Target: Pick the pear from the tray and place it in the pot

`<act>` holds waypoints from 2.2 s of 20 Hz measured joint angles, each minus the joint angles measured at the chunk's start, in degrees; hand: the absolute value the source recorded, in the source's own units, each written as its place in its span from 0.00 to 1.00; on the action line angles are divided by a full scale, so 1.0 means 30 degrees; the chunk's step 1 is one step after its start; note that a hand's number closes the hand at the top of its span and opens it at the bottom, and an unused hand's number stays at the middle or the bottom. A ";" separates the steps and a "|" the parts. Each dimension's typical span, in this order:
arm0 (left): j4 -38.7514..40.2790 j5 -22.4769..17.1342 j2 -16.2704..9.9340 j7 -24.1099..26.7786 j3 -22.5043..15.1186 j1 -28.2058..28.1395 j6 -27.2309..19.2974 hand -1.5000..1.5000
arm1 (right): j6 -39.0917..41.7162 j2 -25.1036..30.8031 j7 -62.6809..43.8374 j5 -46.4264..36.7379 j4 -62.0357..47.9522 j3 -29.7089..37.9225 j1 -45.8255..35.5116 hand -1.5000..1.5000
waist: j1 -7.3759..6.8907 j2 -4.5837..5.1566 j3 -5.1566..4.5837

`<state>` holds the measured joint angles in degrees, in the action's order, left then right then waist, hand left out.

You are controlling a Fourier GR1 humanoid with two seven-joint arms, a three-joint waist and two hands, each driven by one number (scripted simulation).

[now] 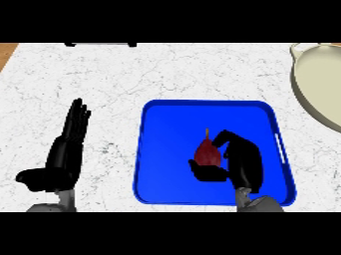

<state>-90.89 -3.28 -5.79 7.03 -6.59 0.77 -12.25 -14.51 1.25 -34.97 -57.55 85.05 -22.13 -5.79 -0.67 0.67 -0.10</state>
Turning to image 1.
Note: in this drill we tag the blue tray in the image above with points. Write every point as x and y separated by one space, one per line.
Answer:
177 149

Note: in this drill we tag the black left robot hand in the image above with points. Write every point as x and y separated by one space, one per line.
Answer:
63 159

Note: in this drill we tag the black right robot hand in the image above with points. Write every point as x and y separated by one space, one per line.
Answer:
243 162

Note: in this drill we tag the cream pot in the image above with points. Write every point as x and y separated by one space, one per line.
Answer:
328 89

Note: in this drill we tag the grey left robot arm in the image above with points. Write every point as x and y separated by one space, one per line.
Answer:
58 202

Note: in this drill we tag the red pear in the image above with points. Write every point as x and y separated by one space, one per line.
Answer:
206 153

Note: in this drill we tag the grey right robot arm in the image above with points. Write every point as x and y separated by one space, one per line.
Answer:
254 201

